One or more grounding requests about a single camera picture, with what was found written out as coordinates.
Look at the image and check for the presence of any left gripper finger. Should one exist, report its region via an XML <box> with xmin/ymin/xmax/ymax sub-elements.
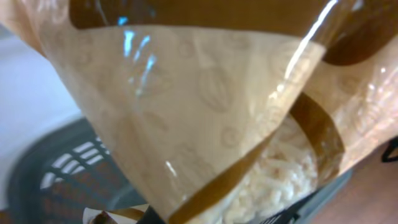
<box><xmin>261</xmin><ymin>192</ymin><xmax>317</xmax><ymax>224</ymax></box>

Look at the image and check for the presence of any grey plastic shopping basket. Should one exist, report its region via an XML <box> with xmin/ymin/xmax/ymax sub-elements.
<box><xmin>7</xmin><ymin>119</ymin><xmax>351</xmax><ymax>223</ymax></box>

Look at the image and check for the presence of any beige brown snack bag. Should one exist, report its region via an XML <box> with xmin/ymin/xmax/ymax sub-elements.
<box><xmin>1</xmin><ymin>0</ymin><xmax>397</xmax><ymax>223</ymax></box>

